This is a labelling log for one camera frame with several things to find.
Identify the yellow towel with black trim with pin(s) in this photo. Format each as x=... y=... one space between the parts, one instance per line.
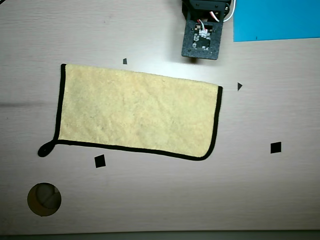
x=140 y=115

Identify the blue paper sheet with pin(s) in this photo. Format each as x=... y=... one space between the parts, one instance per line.
x=275 y=20

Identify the black triangular tape piece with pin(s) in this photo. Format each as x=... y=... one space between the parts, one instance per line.
x=239 y=86

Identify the small black tape piece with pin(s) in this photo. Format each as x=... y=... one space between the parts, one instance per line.
x=124 y=61

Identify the black square tape piece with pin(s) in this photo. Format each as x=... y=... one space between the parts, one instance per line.
x=275 y=147
x=100 y=161

